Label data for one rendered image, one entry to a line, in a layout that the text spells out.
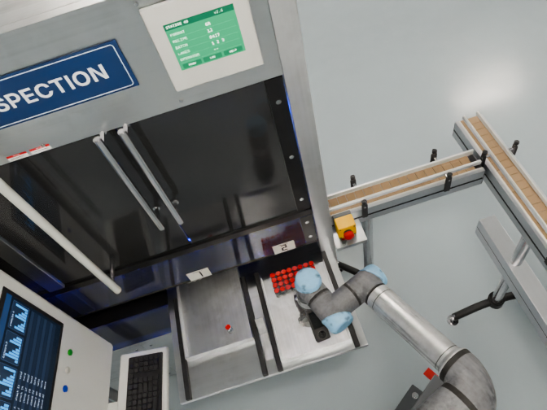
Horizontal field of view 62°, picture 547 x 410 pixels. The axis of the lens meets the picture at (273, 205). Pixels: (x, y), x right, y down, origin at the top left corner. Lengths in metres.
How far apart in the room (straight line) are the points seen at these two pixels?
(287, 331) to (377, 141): 1.96
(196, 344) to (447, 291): 1.52
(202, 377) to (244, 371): 0.16
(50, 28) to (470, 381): 1.13
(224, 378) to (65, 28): 1.25
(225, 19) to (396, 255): 2.10
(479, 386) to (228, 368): 0.93
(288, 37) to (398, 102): 2.60
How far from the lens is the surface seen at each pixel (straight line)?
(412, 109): 3.61
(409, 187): 1.99
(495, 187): 2.08
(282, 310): 1.80
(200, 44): 1.06
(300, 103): 1.24
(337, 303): 1.29
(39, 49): 1.08
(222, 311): 1.86
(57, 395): 1.72
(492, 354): 2.71
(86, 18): 1.04
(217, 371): 1.79
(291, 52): 1.13
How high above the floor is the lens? 2.53
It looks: 54 degrees down
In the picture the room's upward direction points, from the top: 18 degrees counter-clockwise
